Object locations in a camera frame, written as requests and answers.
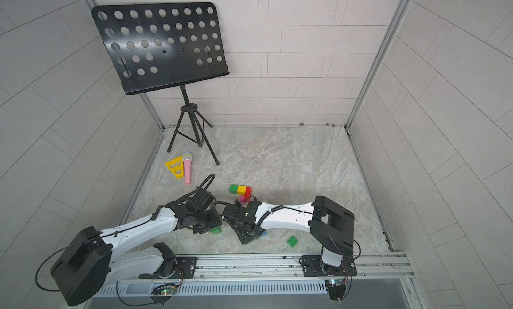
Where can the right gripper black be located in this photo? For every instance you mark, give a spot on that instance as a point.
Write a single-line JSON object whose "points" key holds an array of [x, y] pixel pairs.
{"points": [[237, 229]]}

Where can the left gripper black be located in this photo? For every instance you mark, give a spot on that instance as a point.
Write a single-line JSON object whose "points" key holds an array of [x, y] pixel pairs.
{"points": [[217, 221]]}

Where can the green lego brick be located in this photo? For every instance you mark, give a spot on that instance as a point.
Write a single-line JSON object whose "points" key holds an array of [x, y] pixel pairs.
{"points": [[292, 241], [217, 230], [234, 189]]}

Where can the red lego brick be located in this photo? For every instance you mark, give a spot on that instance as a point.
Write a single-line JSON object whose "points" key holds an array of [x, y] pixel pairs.
{"points": [[247, 193]]}

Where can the yellow lego brick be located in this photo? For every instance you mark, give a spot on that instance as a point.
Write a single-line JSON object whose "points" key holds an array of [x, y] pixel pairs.
{"points": [[241, 190]]}

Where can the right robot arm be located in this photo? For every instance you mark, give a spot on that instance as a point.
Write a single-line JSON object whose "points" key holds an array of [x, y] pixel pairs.
{"points": [[329, 223]]}

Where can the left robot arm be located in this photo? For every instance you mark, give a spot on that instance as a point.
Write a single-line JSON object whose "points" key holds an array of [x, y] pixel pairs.
{"points": [[98, 257]]}

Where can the pink toy microphone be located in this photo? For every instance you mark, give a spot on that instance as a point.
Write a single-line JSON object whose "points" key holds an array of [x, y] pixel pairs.
{"points": [[187, 164]]}

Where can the white ventilation grille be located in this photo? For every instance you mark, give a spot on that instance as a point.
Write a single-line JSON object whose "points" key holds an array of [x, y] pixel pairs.
{"points": [[133, 290]]}

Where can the black perforated music stand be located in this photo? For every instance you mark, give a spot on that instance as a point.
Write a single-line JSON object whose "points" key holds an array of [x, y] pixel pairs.
{"points": [[164, 45]]}

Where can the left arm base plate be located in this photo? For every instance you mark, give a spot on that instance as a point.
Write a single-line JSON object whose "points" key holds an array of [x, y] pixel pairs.
{"points": [[180, 267]]}

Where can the yellow plastic triangle frame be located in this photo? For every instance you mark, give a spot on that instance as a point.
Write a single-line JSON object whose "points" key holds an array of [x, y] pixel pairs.
{"points": [[176, 166]]}

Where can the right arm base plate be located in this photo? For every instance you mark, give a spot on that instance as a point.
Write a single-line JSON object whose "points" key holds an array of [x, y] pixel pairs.
{"points": [[313, 266]]}

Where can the aluminium mounting rail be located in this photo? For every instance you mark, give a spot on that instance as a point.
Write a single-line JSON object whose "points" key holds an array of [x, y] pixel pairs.
{"points": [[244, 267]]}

